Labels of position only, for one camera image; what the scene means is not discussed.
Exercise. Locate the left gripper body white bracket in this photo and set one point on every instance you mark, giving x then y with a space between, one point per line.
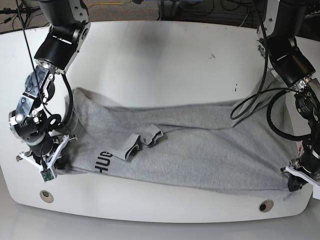
306 167

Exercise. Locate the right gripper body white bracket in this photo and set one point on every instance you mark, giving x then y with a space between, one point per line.
50 151

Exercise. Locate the grey T-shirt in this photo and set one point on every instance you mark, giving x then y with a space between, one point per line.
196 146

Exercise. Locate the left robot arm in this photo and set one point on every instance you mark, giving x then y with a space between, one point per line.
279 23

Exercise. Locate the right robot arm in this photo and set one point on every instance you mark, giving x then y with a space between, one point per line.
47 134

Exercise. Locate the left table grommet hole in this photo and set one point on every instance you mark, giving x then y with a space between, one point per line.
46 196

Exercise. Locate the table grommet hole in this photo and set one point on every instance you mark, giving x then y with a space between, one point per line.
266 206
46 196

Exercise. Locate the right table grommet hole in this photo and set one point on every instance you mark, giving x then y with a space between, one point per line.
266 206

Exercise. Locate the black tripod stand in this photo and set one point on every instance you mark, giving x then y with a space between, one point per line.
27 11

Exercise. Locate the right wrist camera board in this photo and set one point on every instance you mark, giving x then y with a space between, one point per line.
47 175

